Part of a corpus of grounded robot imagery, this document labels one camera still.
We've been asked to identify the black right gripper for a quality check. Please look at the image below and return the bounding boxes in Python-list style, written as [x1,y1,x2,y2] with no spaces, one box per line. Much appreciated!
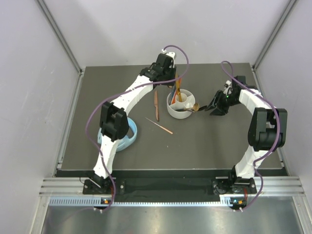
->
[205,90,241,116]

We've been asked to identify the gold fork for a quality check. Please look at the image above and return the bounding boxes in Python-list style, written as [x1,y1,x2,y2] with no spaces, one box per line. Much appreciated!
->
[173,74,182,103]

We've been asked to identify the copper utensil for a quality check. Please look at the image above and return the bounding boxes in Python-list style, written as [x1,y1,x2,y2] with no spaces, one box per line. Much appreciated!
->
[154,90,159,121]

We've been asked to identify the white divided round container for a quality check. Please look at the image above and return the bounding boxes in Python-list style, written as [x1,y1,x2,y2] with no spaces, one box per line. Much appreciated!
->
[166,89,195,119]

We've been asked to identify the silver copper chopstick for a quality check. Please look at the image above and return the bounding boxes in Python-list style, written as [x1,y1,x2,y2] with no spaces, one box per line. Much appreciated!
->
[145,117,173,135]

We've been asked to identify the light blue headphones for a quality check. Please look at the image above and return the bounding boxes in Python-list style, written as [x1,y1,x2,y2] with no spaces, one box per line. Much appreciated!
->
[97,117,137,152]

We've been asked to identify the gold spoon green handle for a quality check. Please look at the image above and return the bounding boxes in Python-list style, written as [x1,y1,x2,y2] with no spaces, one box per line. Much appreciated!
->
[175,102,200,112]

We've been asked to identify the orange chopstick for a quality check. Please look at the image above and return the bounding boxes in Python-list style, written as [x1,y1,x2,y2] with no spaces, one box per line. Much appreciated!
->
[171,86,179,104]

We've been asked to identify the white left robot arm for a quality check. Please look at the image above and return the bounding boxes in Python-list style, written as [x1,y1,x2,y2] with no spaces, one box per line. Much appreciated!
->
[91,50,176,194]

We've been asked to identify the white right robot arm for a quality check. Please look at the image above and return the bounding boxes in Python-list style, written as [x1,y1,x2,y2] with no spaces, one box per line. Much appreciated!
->
[203,76,288,195]

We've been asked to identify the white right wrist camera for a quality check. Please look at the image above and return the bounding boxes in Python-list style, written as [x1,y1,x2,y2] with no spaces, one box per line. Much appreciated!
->
[223,80,232,96]

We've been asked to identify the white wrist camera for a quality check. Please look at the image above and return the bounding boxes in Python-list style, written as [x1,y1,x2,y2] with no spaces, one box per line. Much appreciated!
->
[161,49,176,59]
[223,80,232,96]

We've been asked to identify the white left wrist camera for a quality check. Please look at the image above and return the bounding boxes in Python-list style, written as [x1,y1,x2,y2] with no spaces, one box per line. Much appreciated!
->
[161,49,176,59]

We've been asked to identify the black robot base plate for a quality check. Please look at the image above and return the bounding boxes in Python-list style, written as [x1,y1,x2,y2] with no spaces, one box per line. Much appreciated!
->
[83,169,257,201]

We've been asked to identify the aluminium frame rail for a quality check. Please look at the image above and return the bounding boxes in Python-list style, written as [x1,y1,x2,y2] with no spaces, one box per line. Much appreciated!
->
[35,0,83,75]

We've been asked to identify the grey slotted cable duct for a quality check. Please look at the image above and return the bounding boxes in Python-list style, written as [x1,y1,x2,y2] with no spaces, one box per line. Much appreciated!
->
[49,196,246,207]

